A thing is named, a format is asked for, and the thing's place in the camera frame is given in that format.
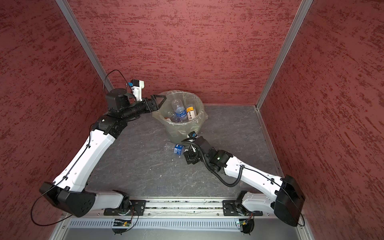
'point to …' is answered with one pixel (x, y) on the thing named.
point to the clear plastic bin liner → (177, 132)
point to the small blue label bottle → (169, 116)
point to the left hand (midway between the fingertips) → (161, 101)
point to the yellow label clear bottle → (190, 112)
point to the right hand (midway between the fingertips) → (190, 153)
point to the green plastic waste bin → (176, 132)
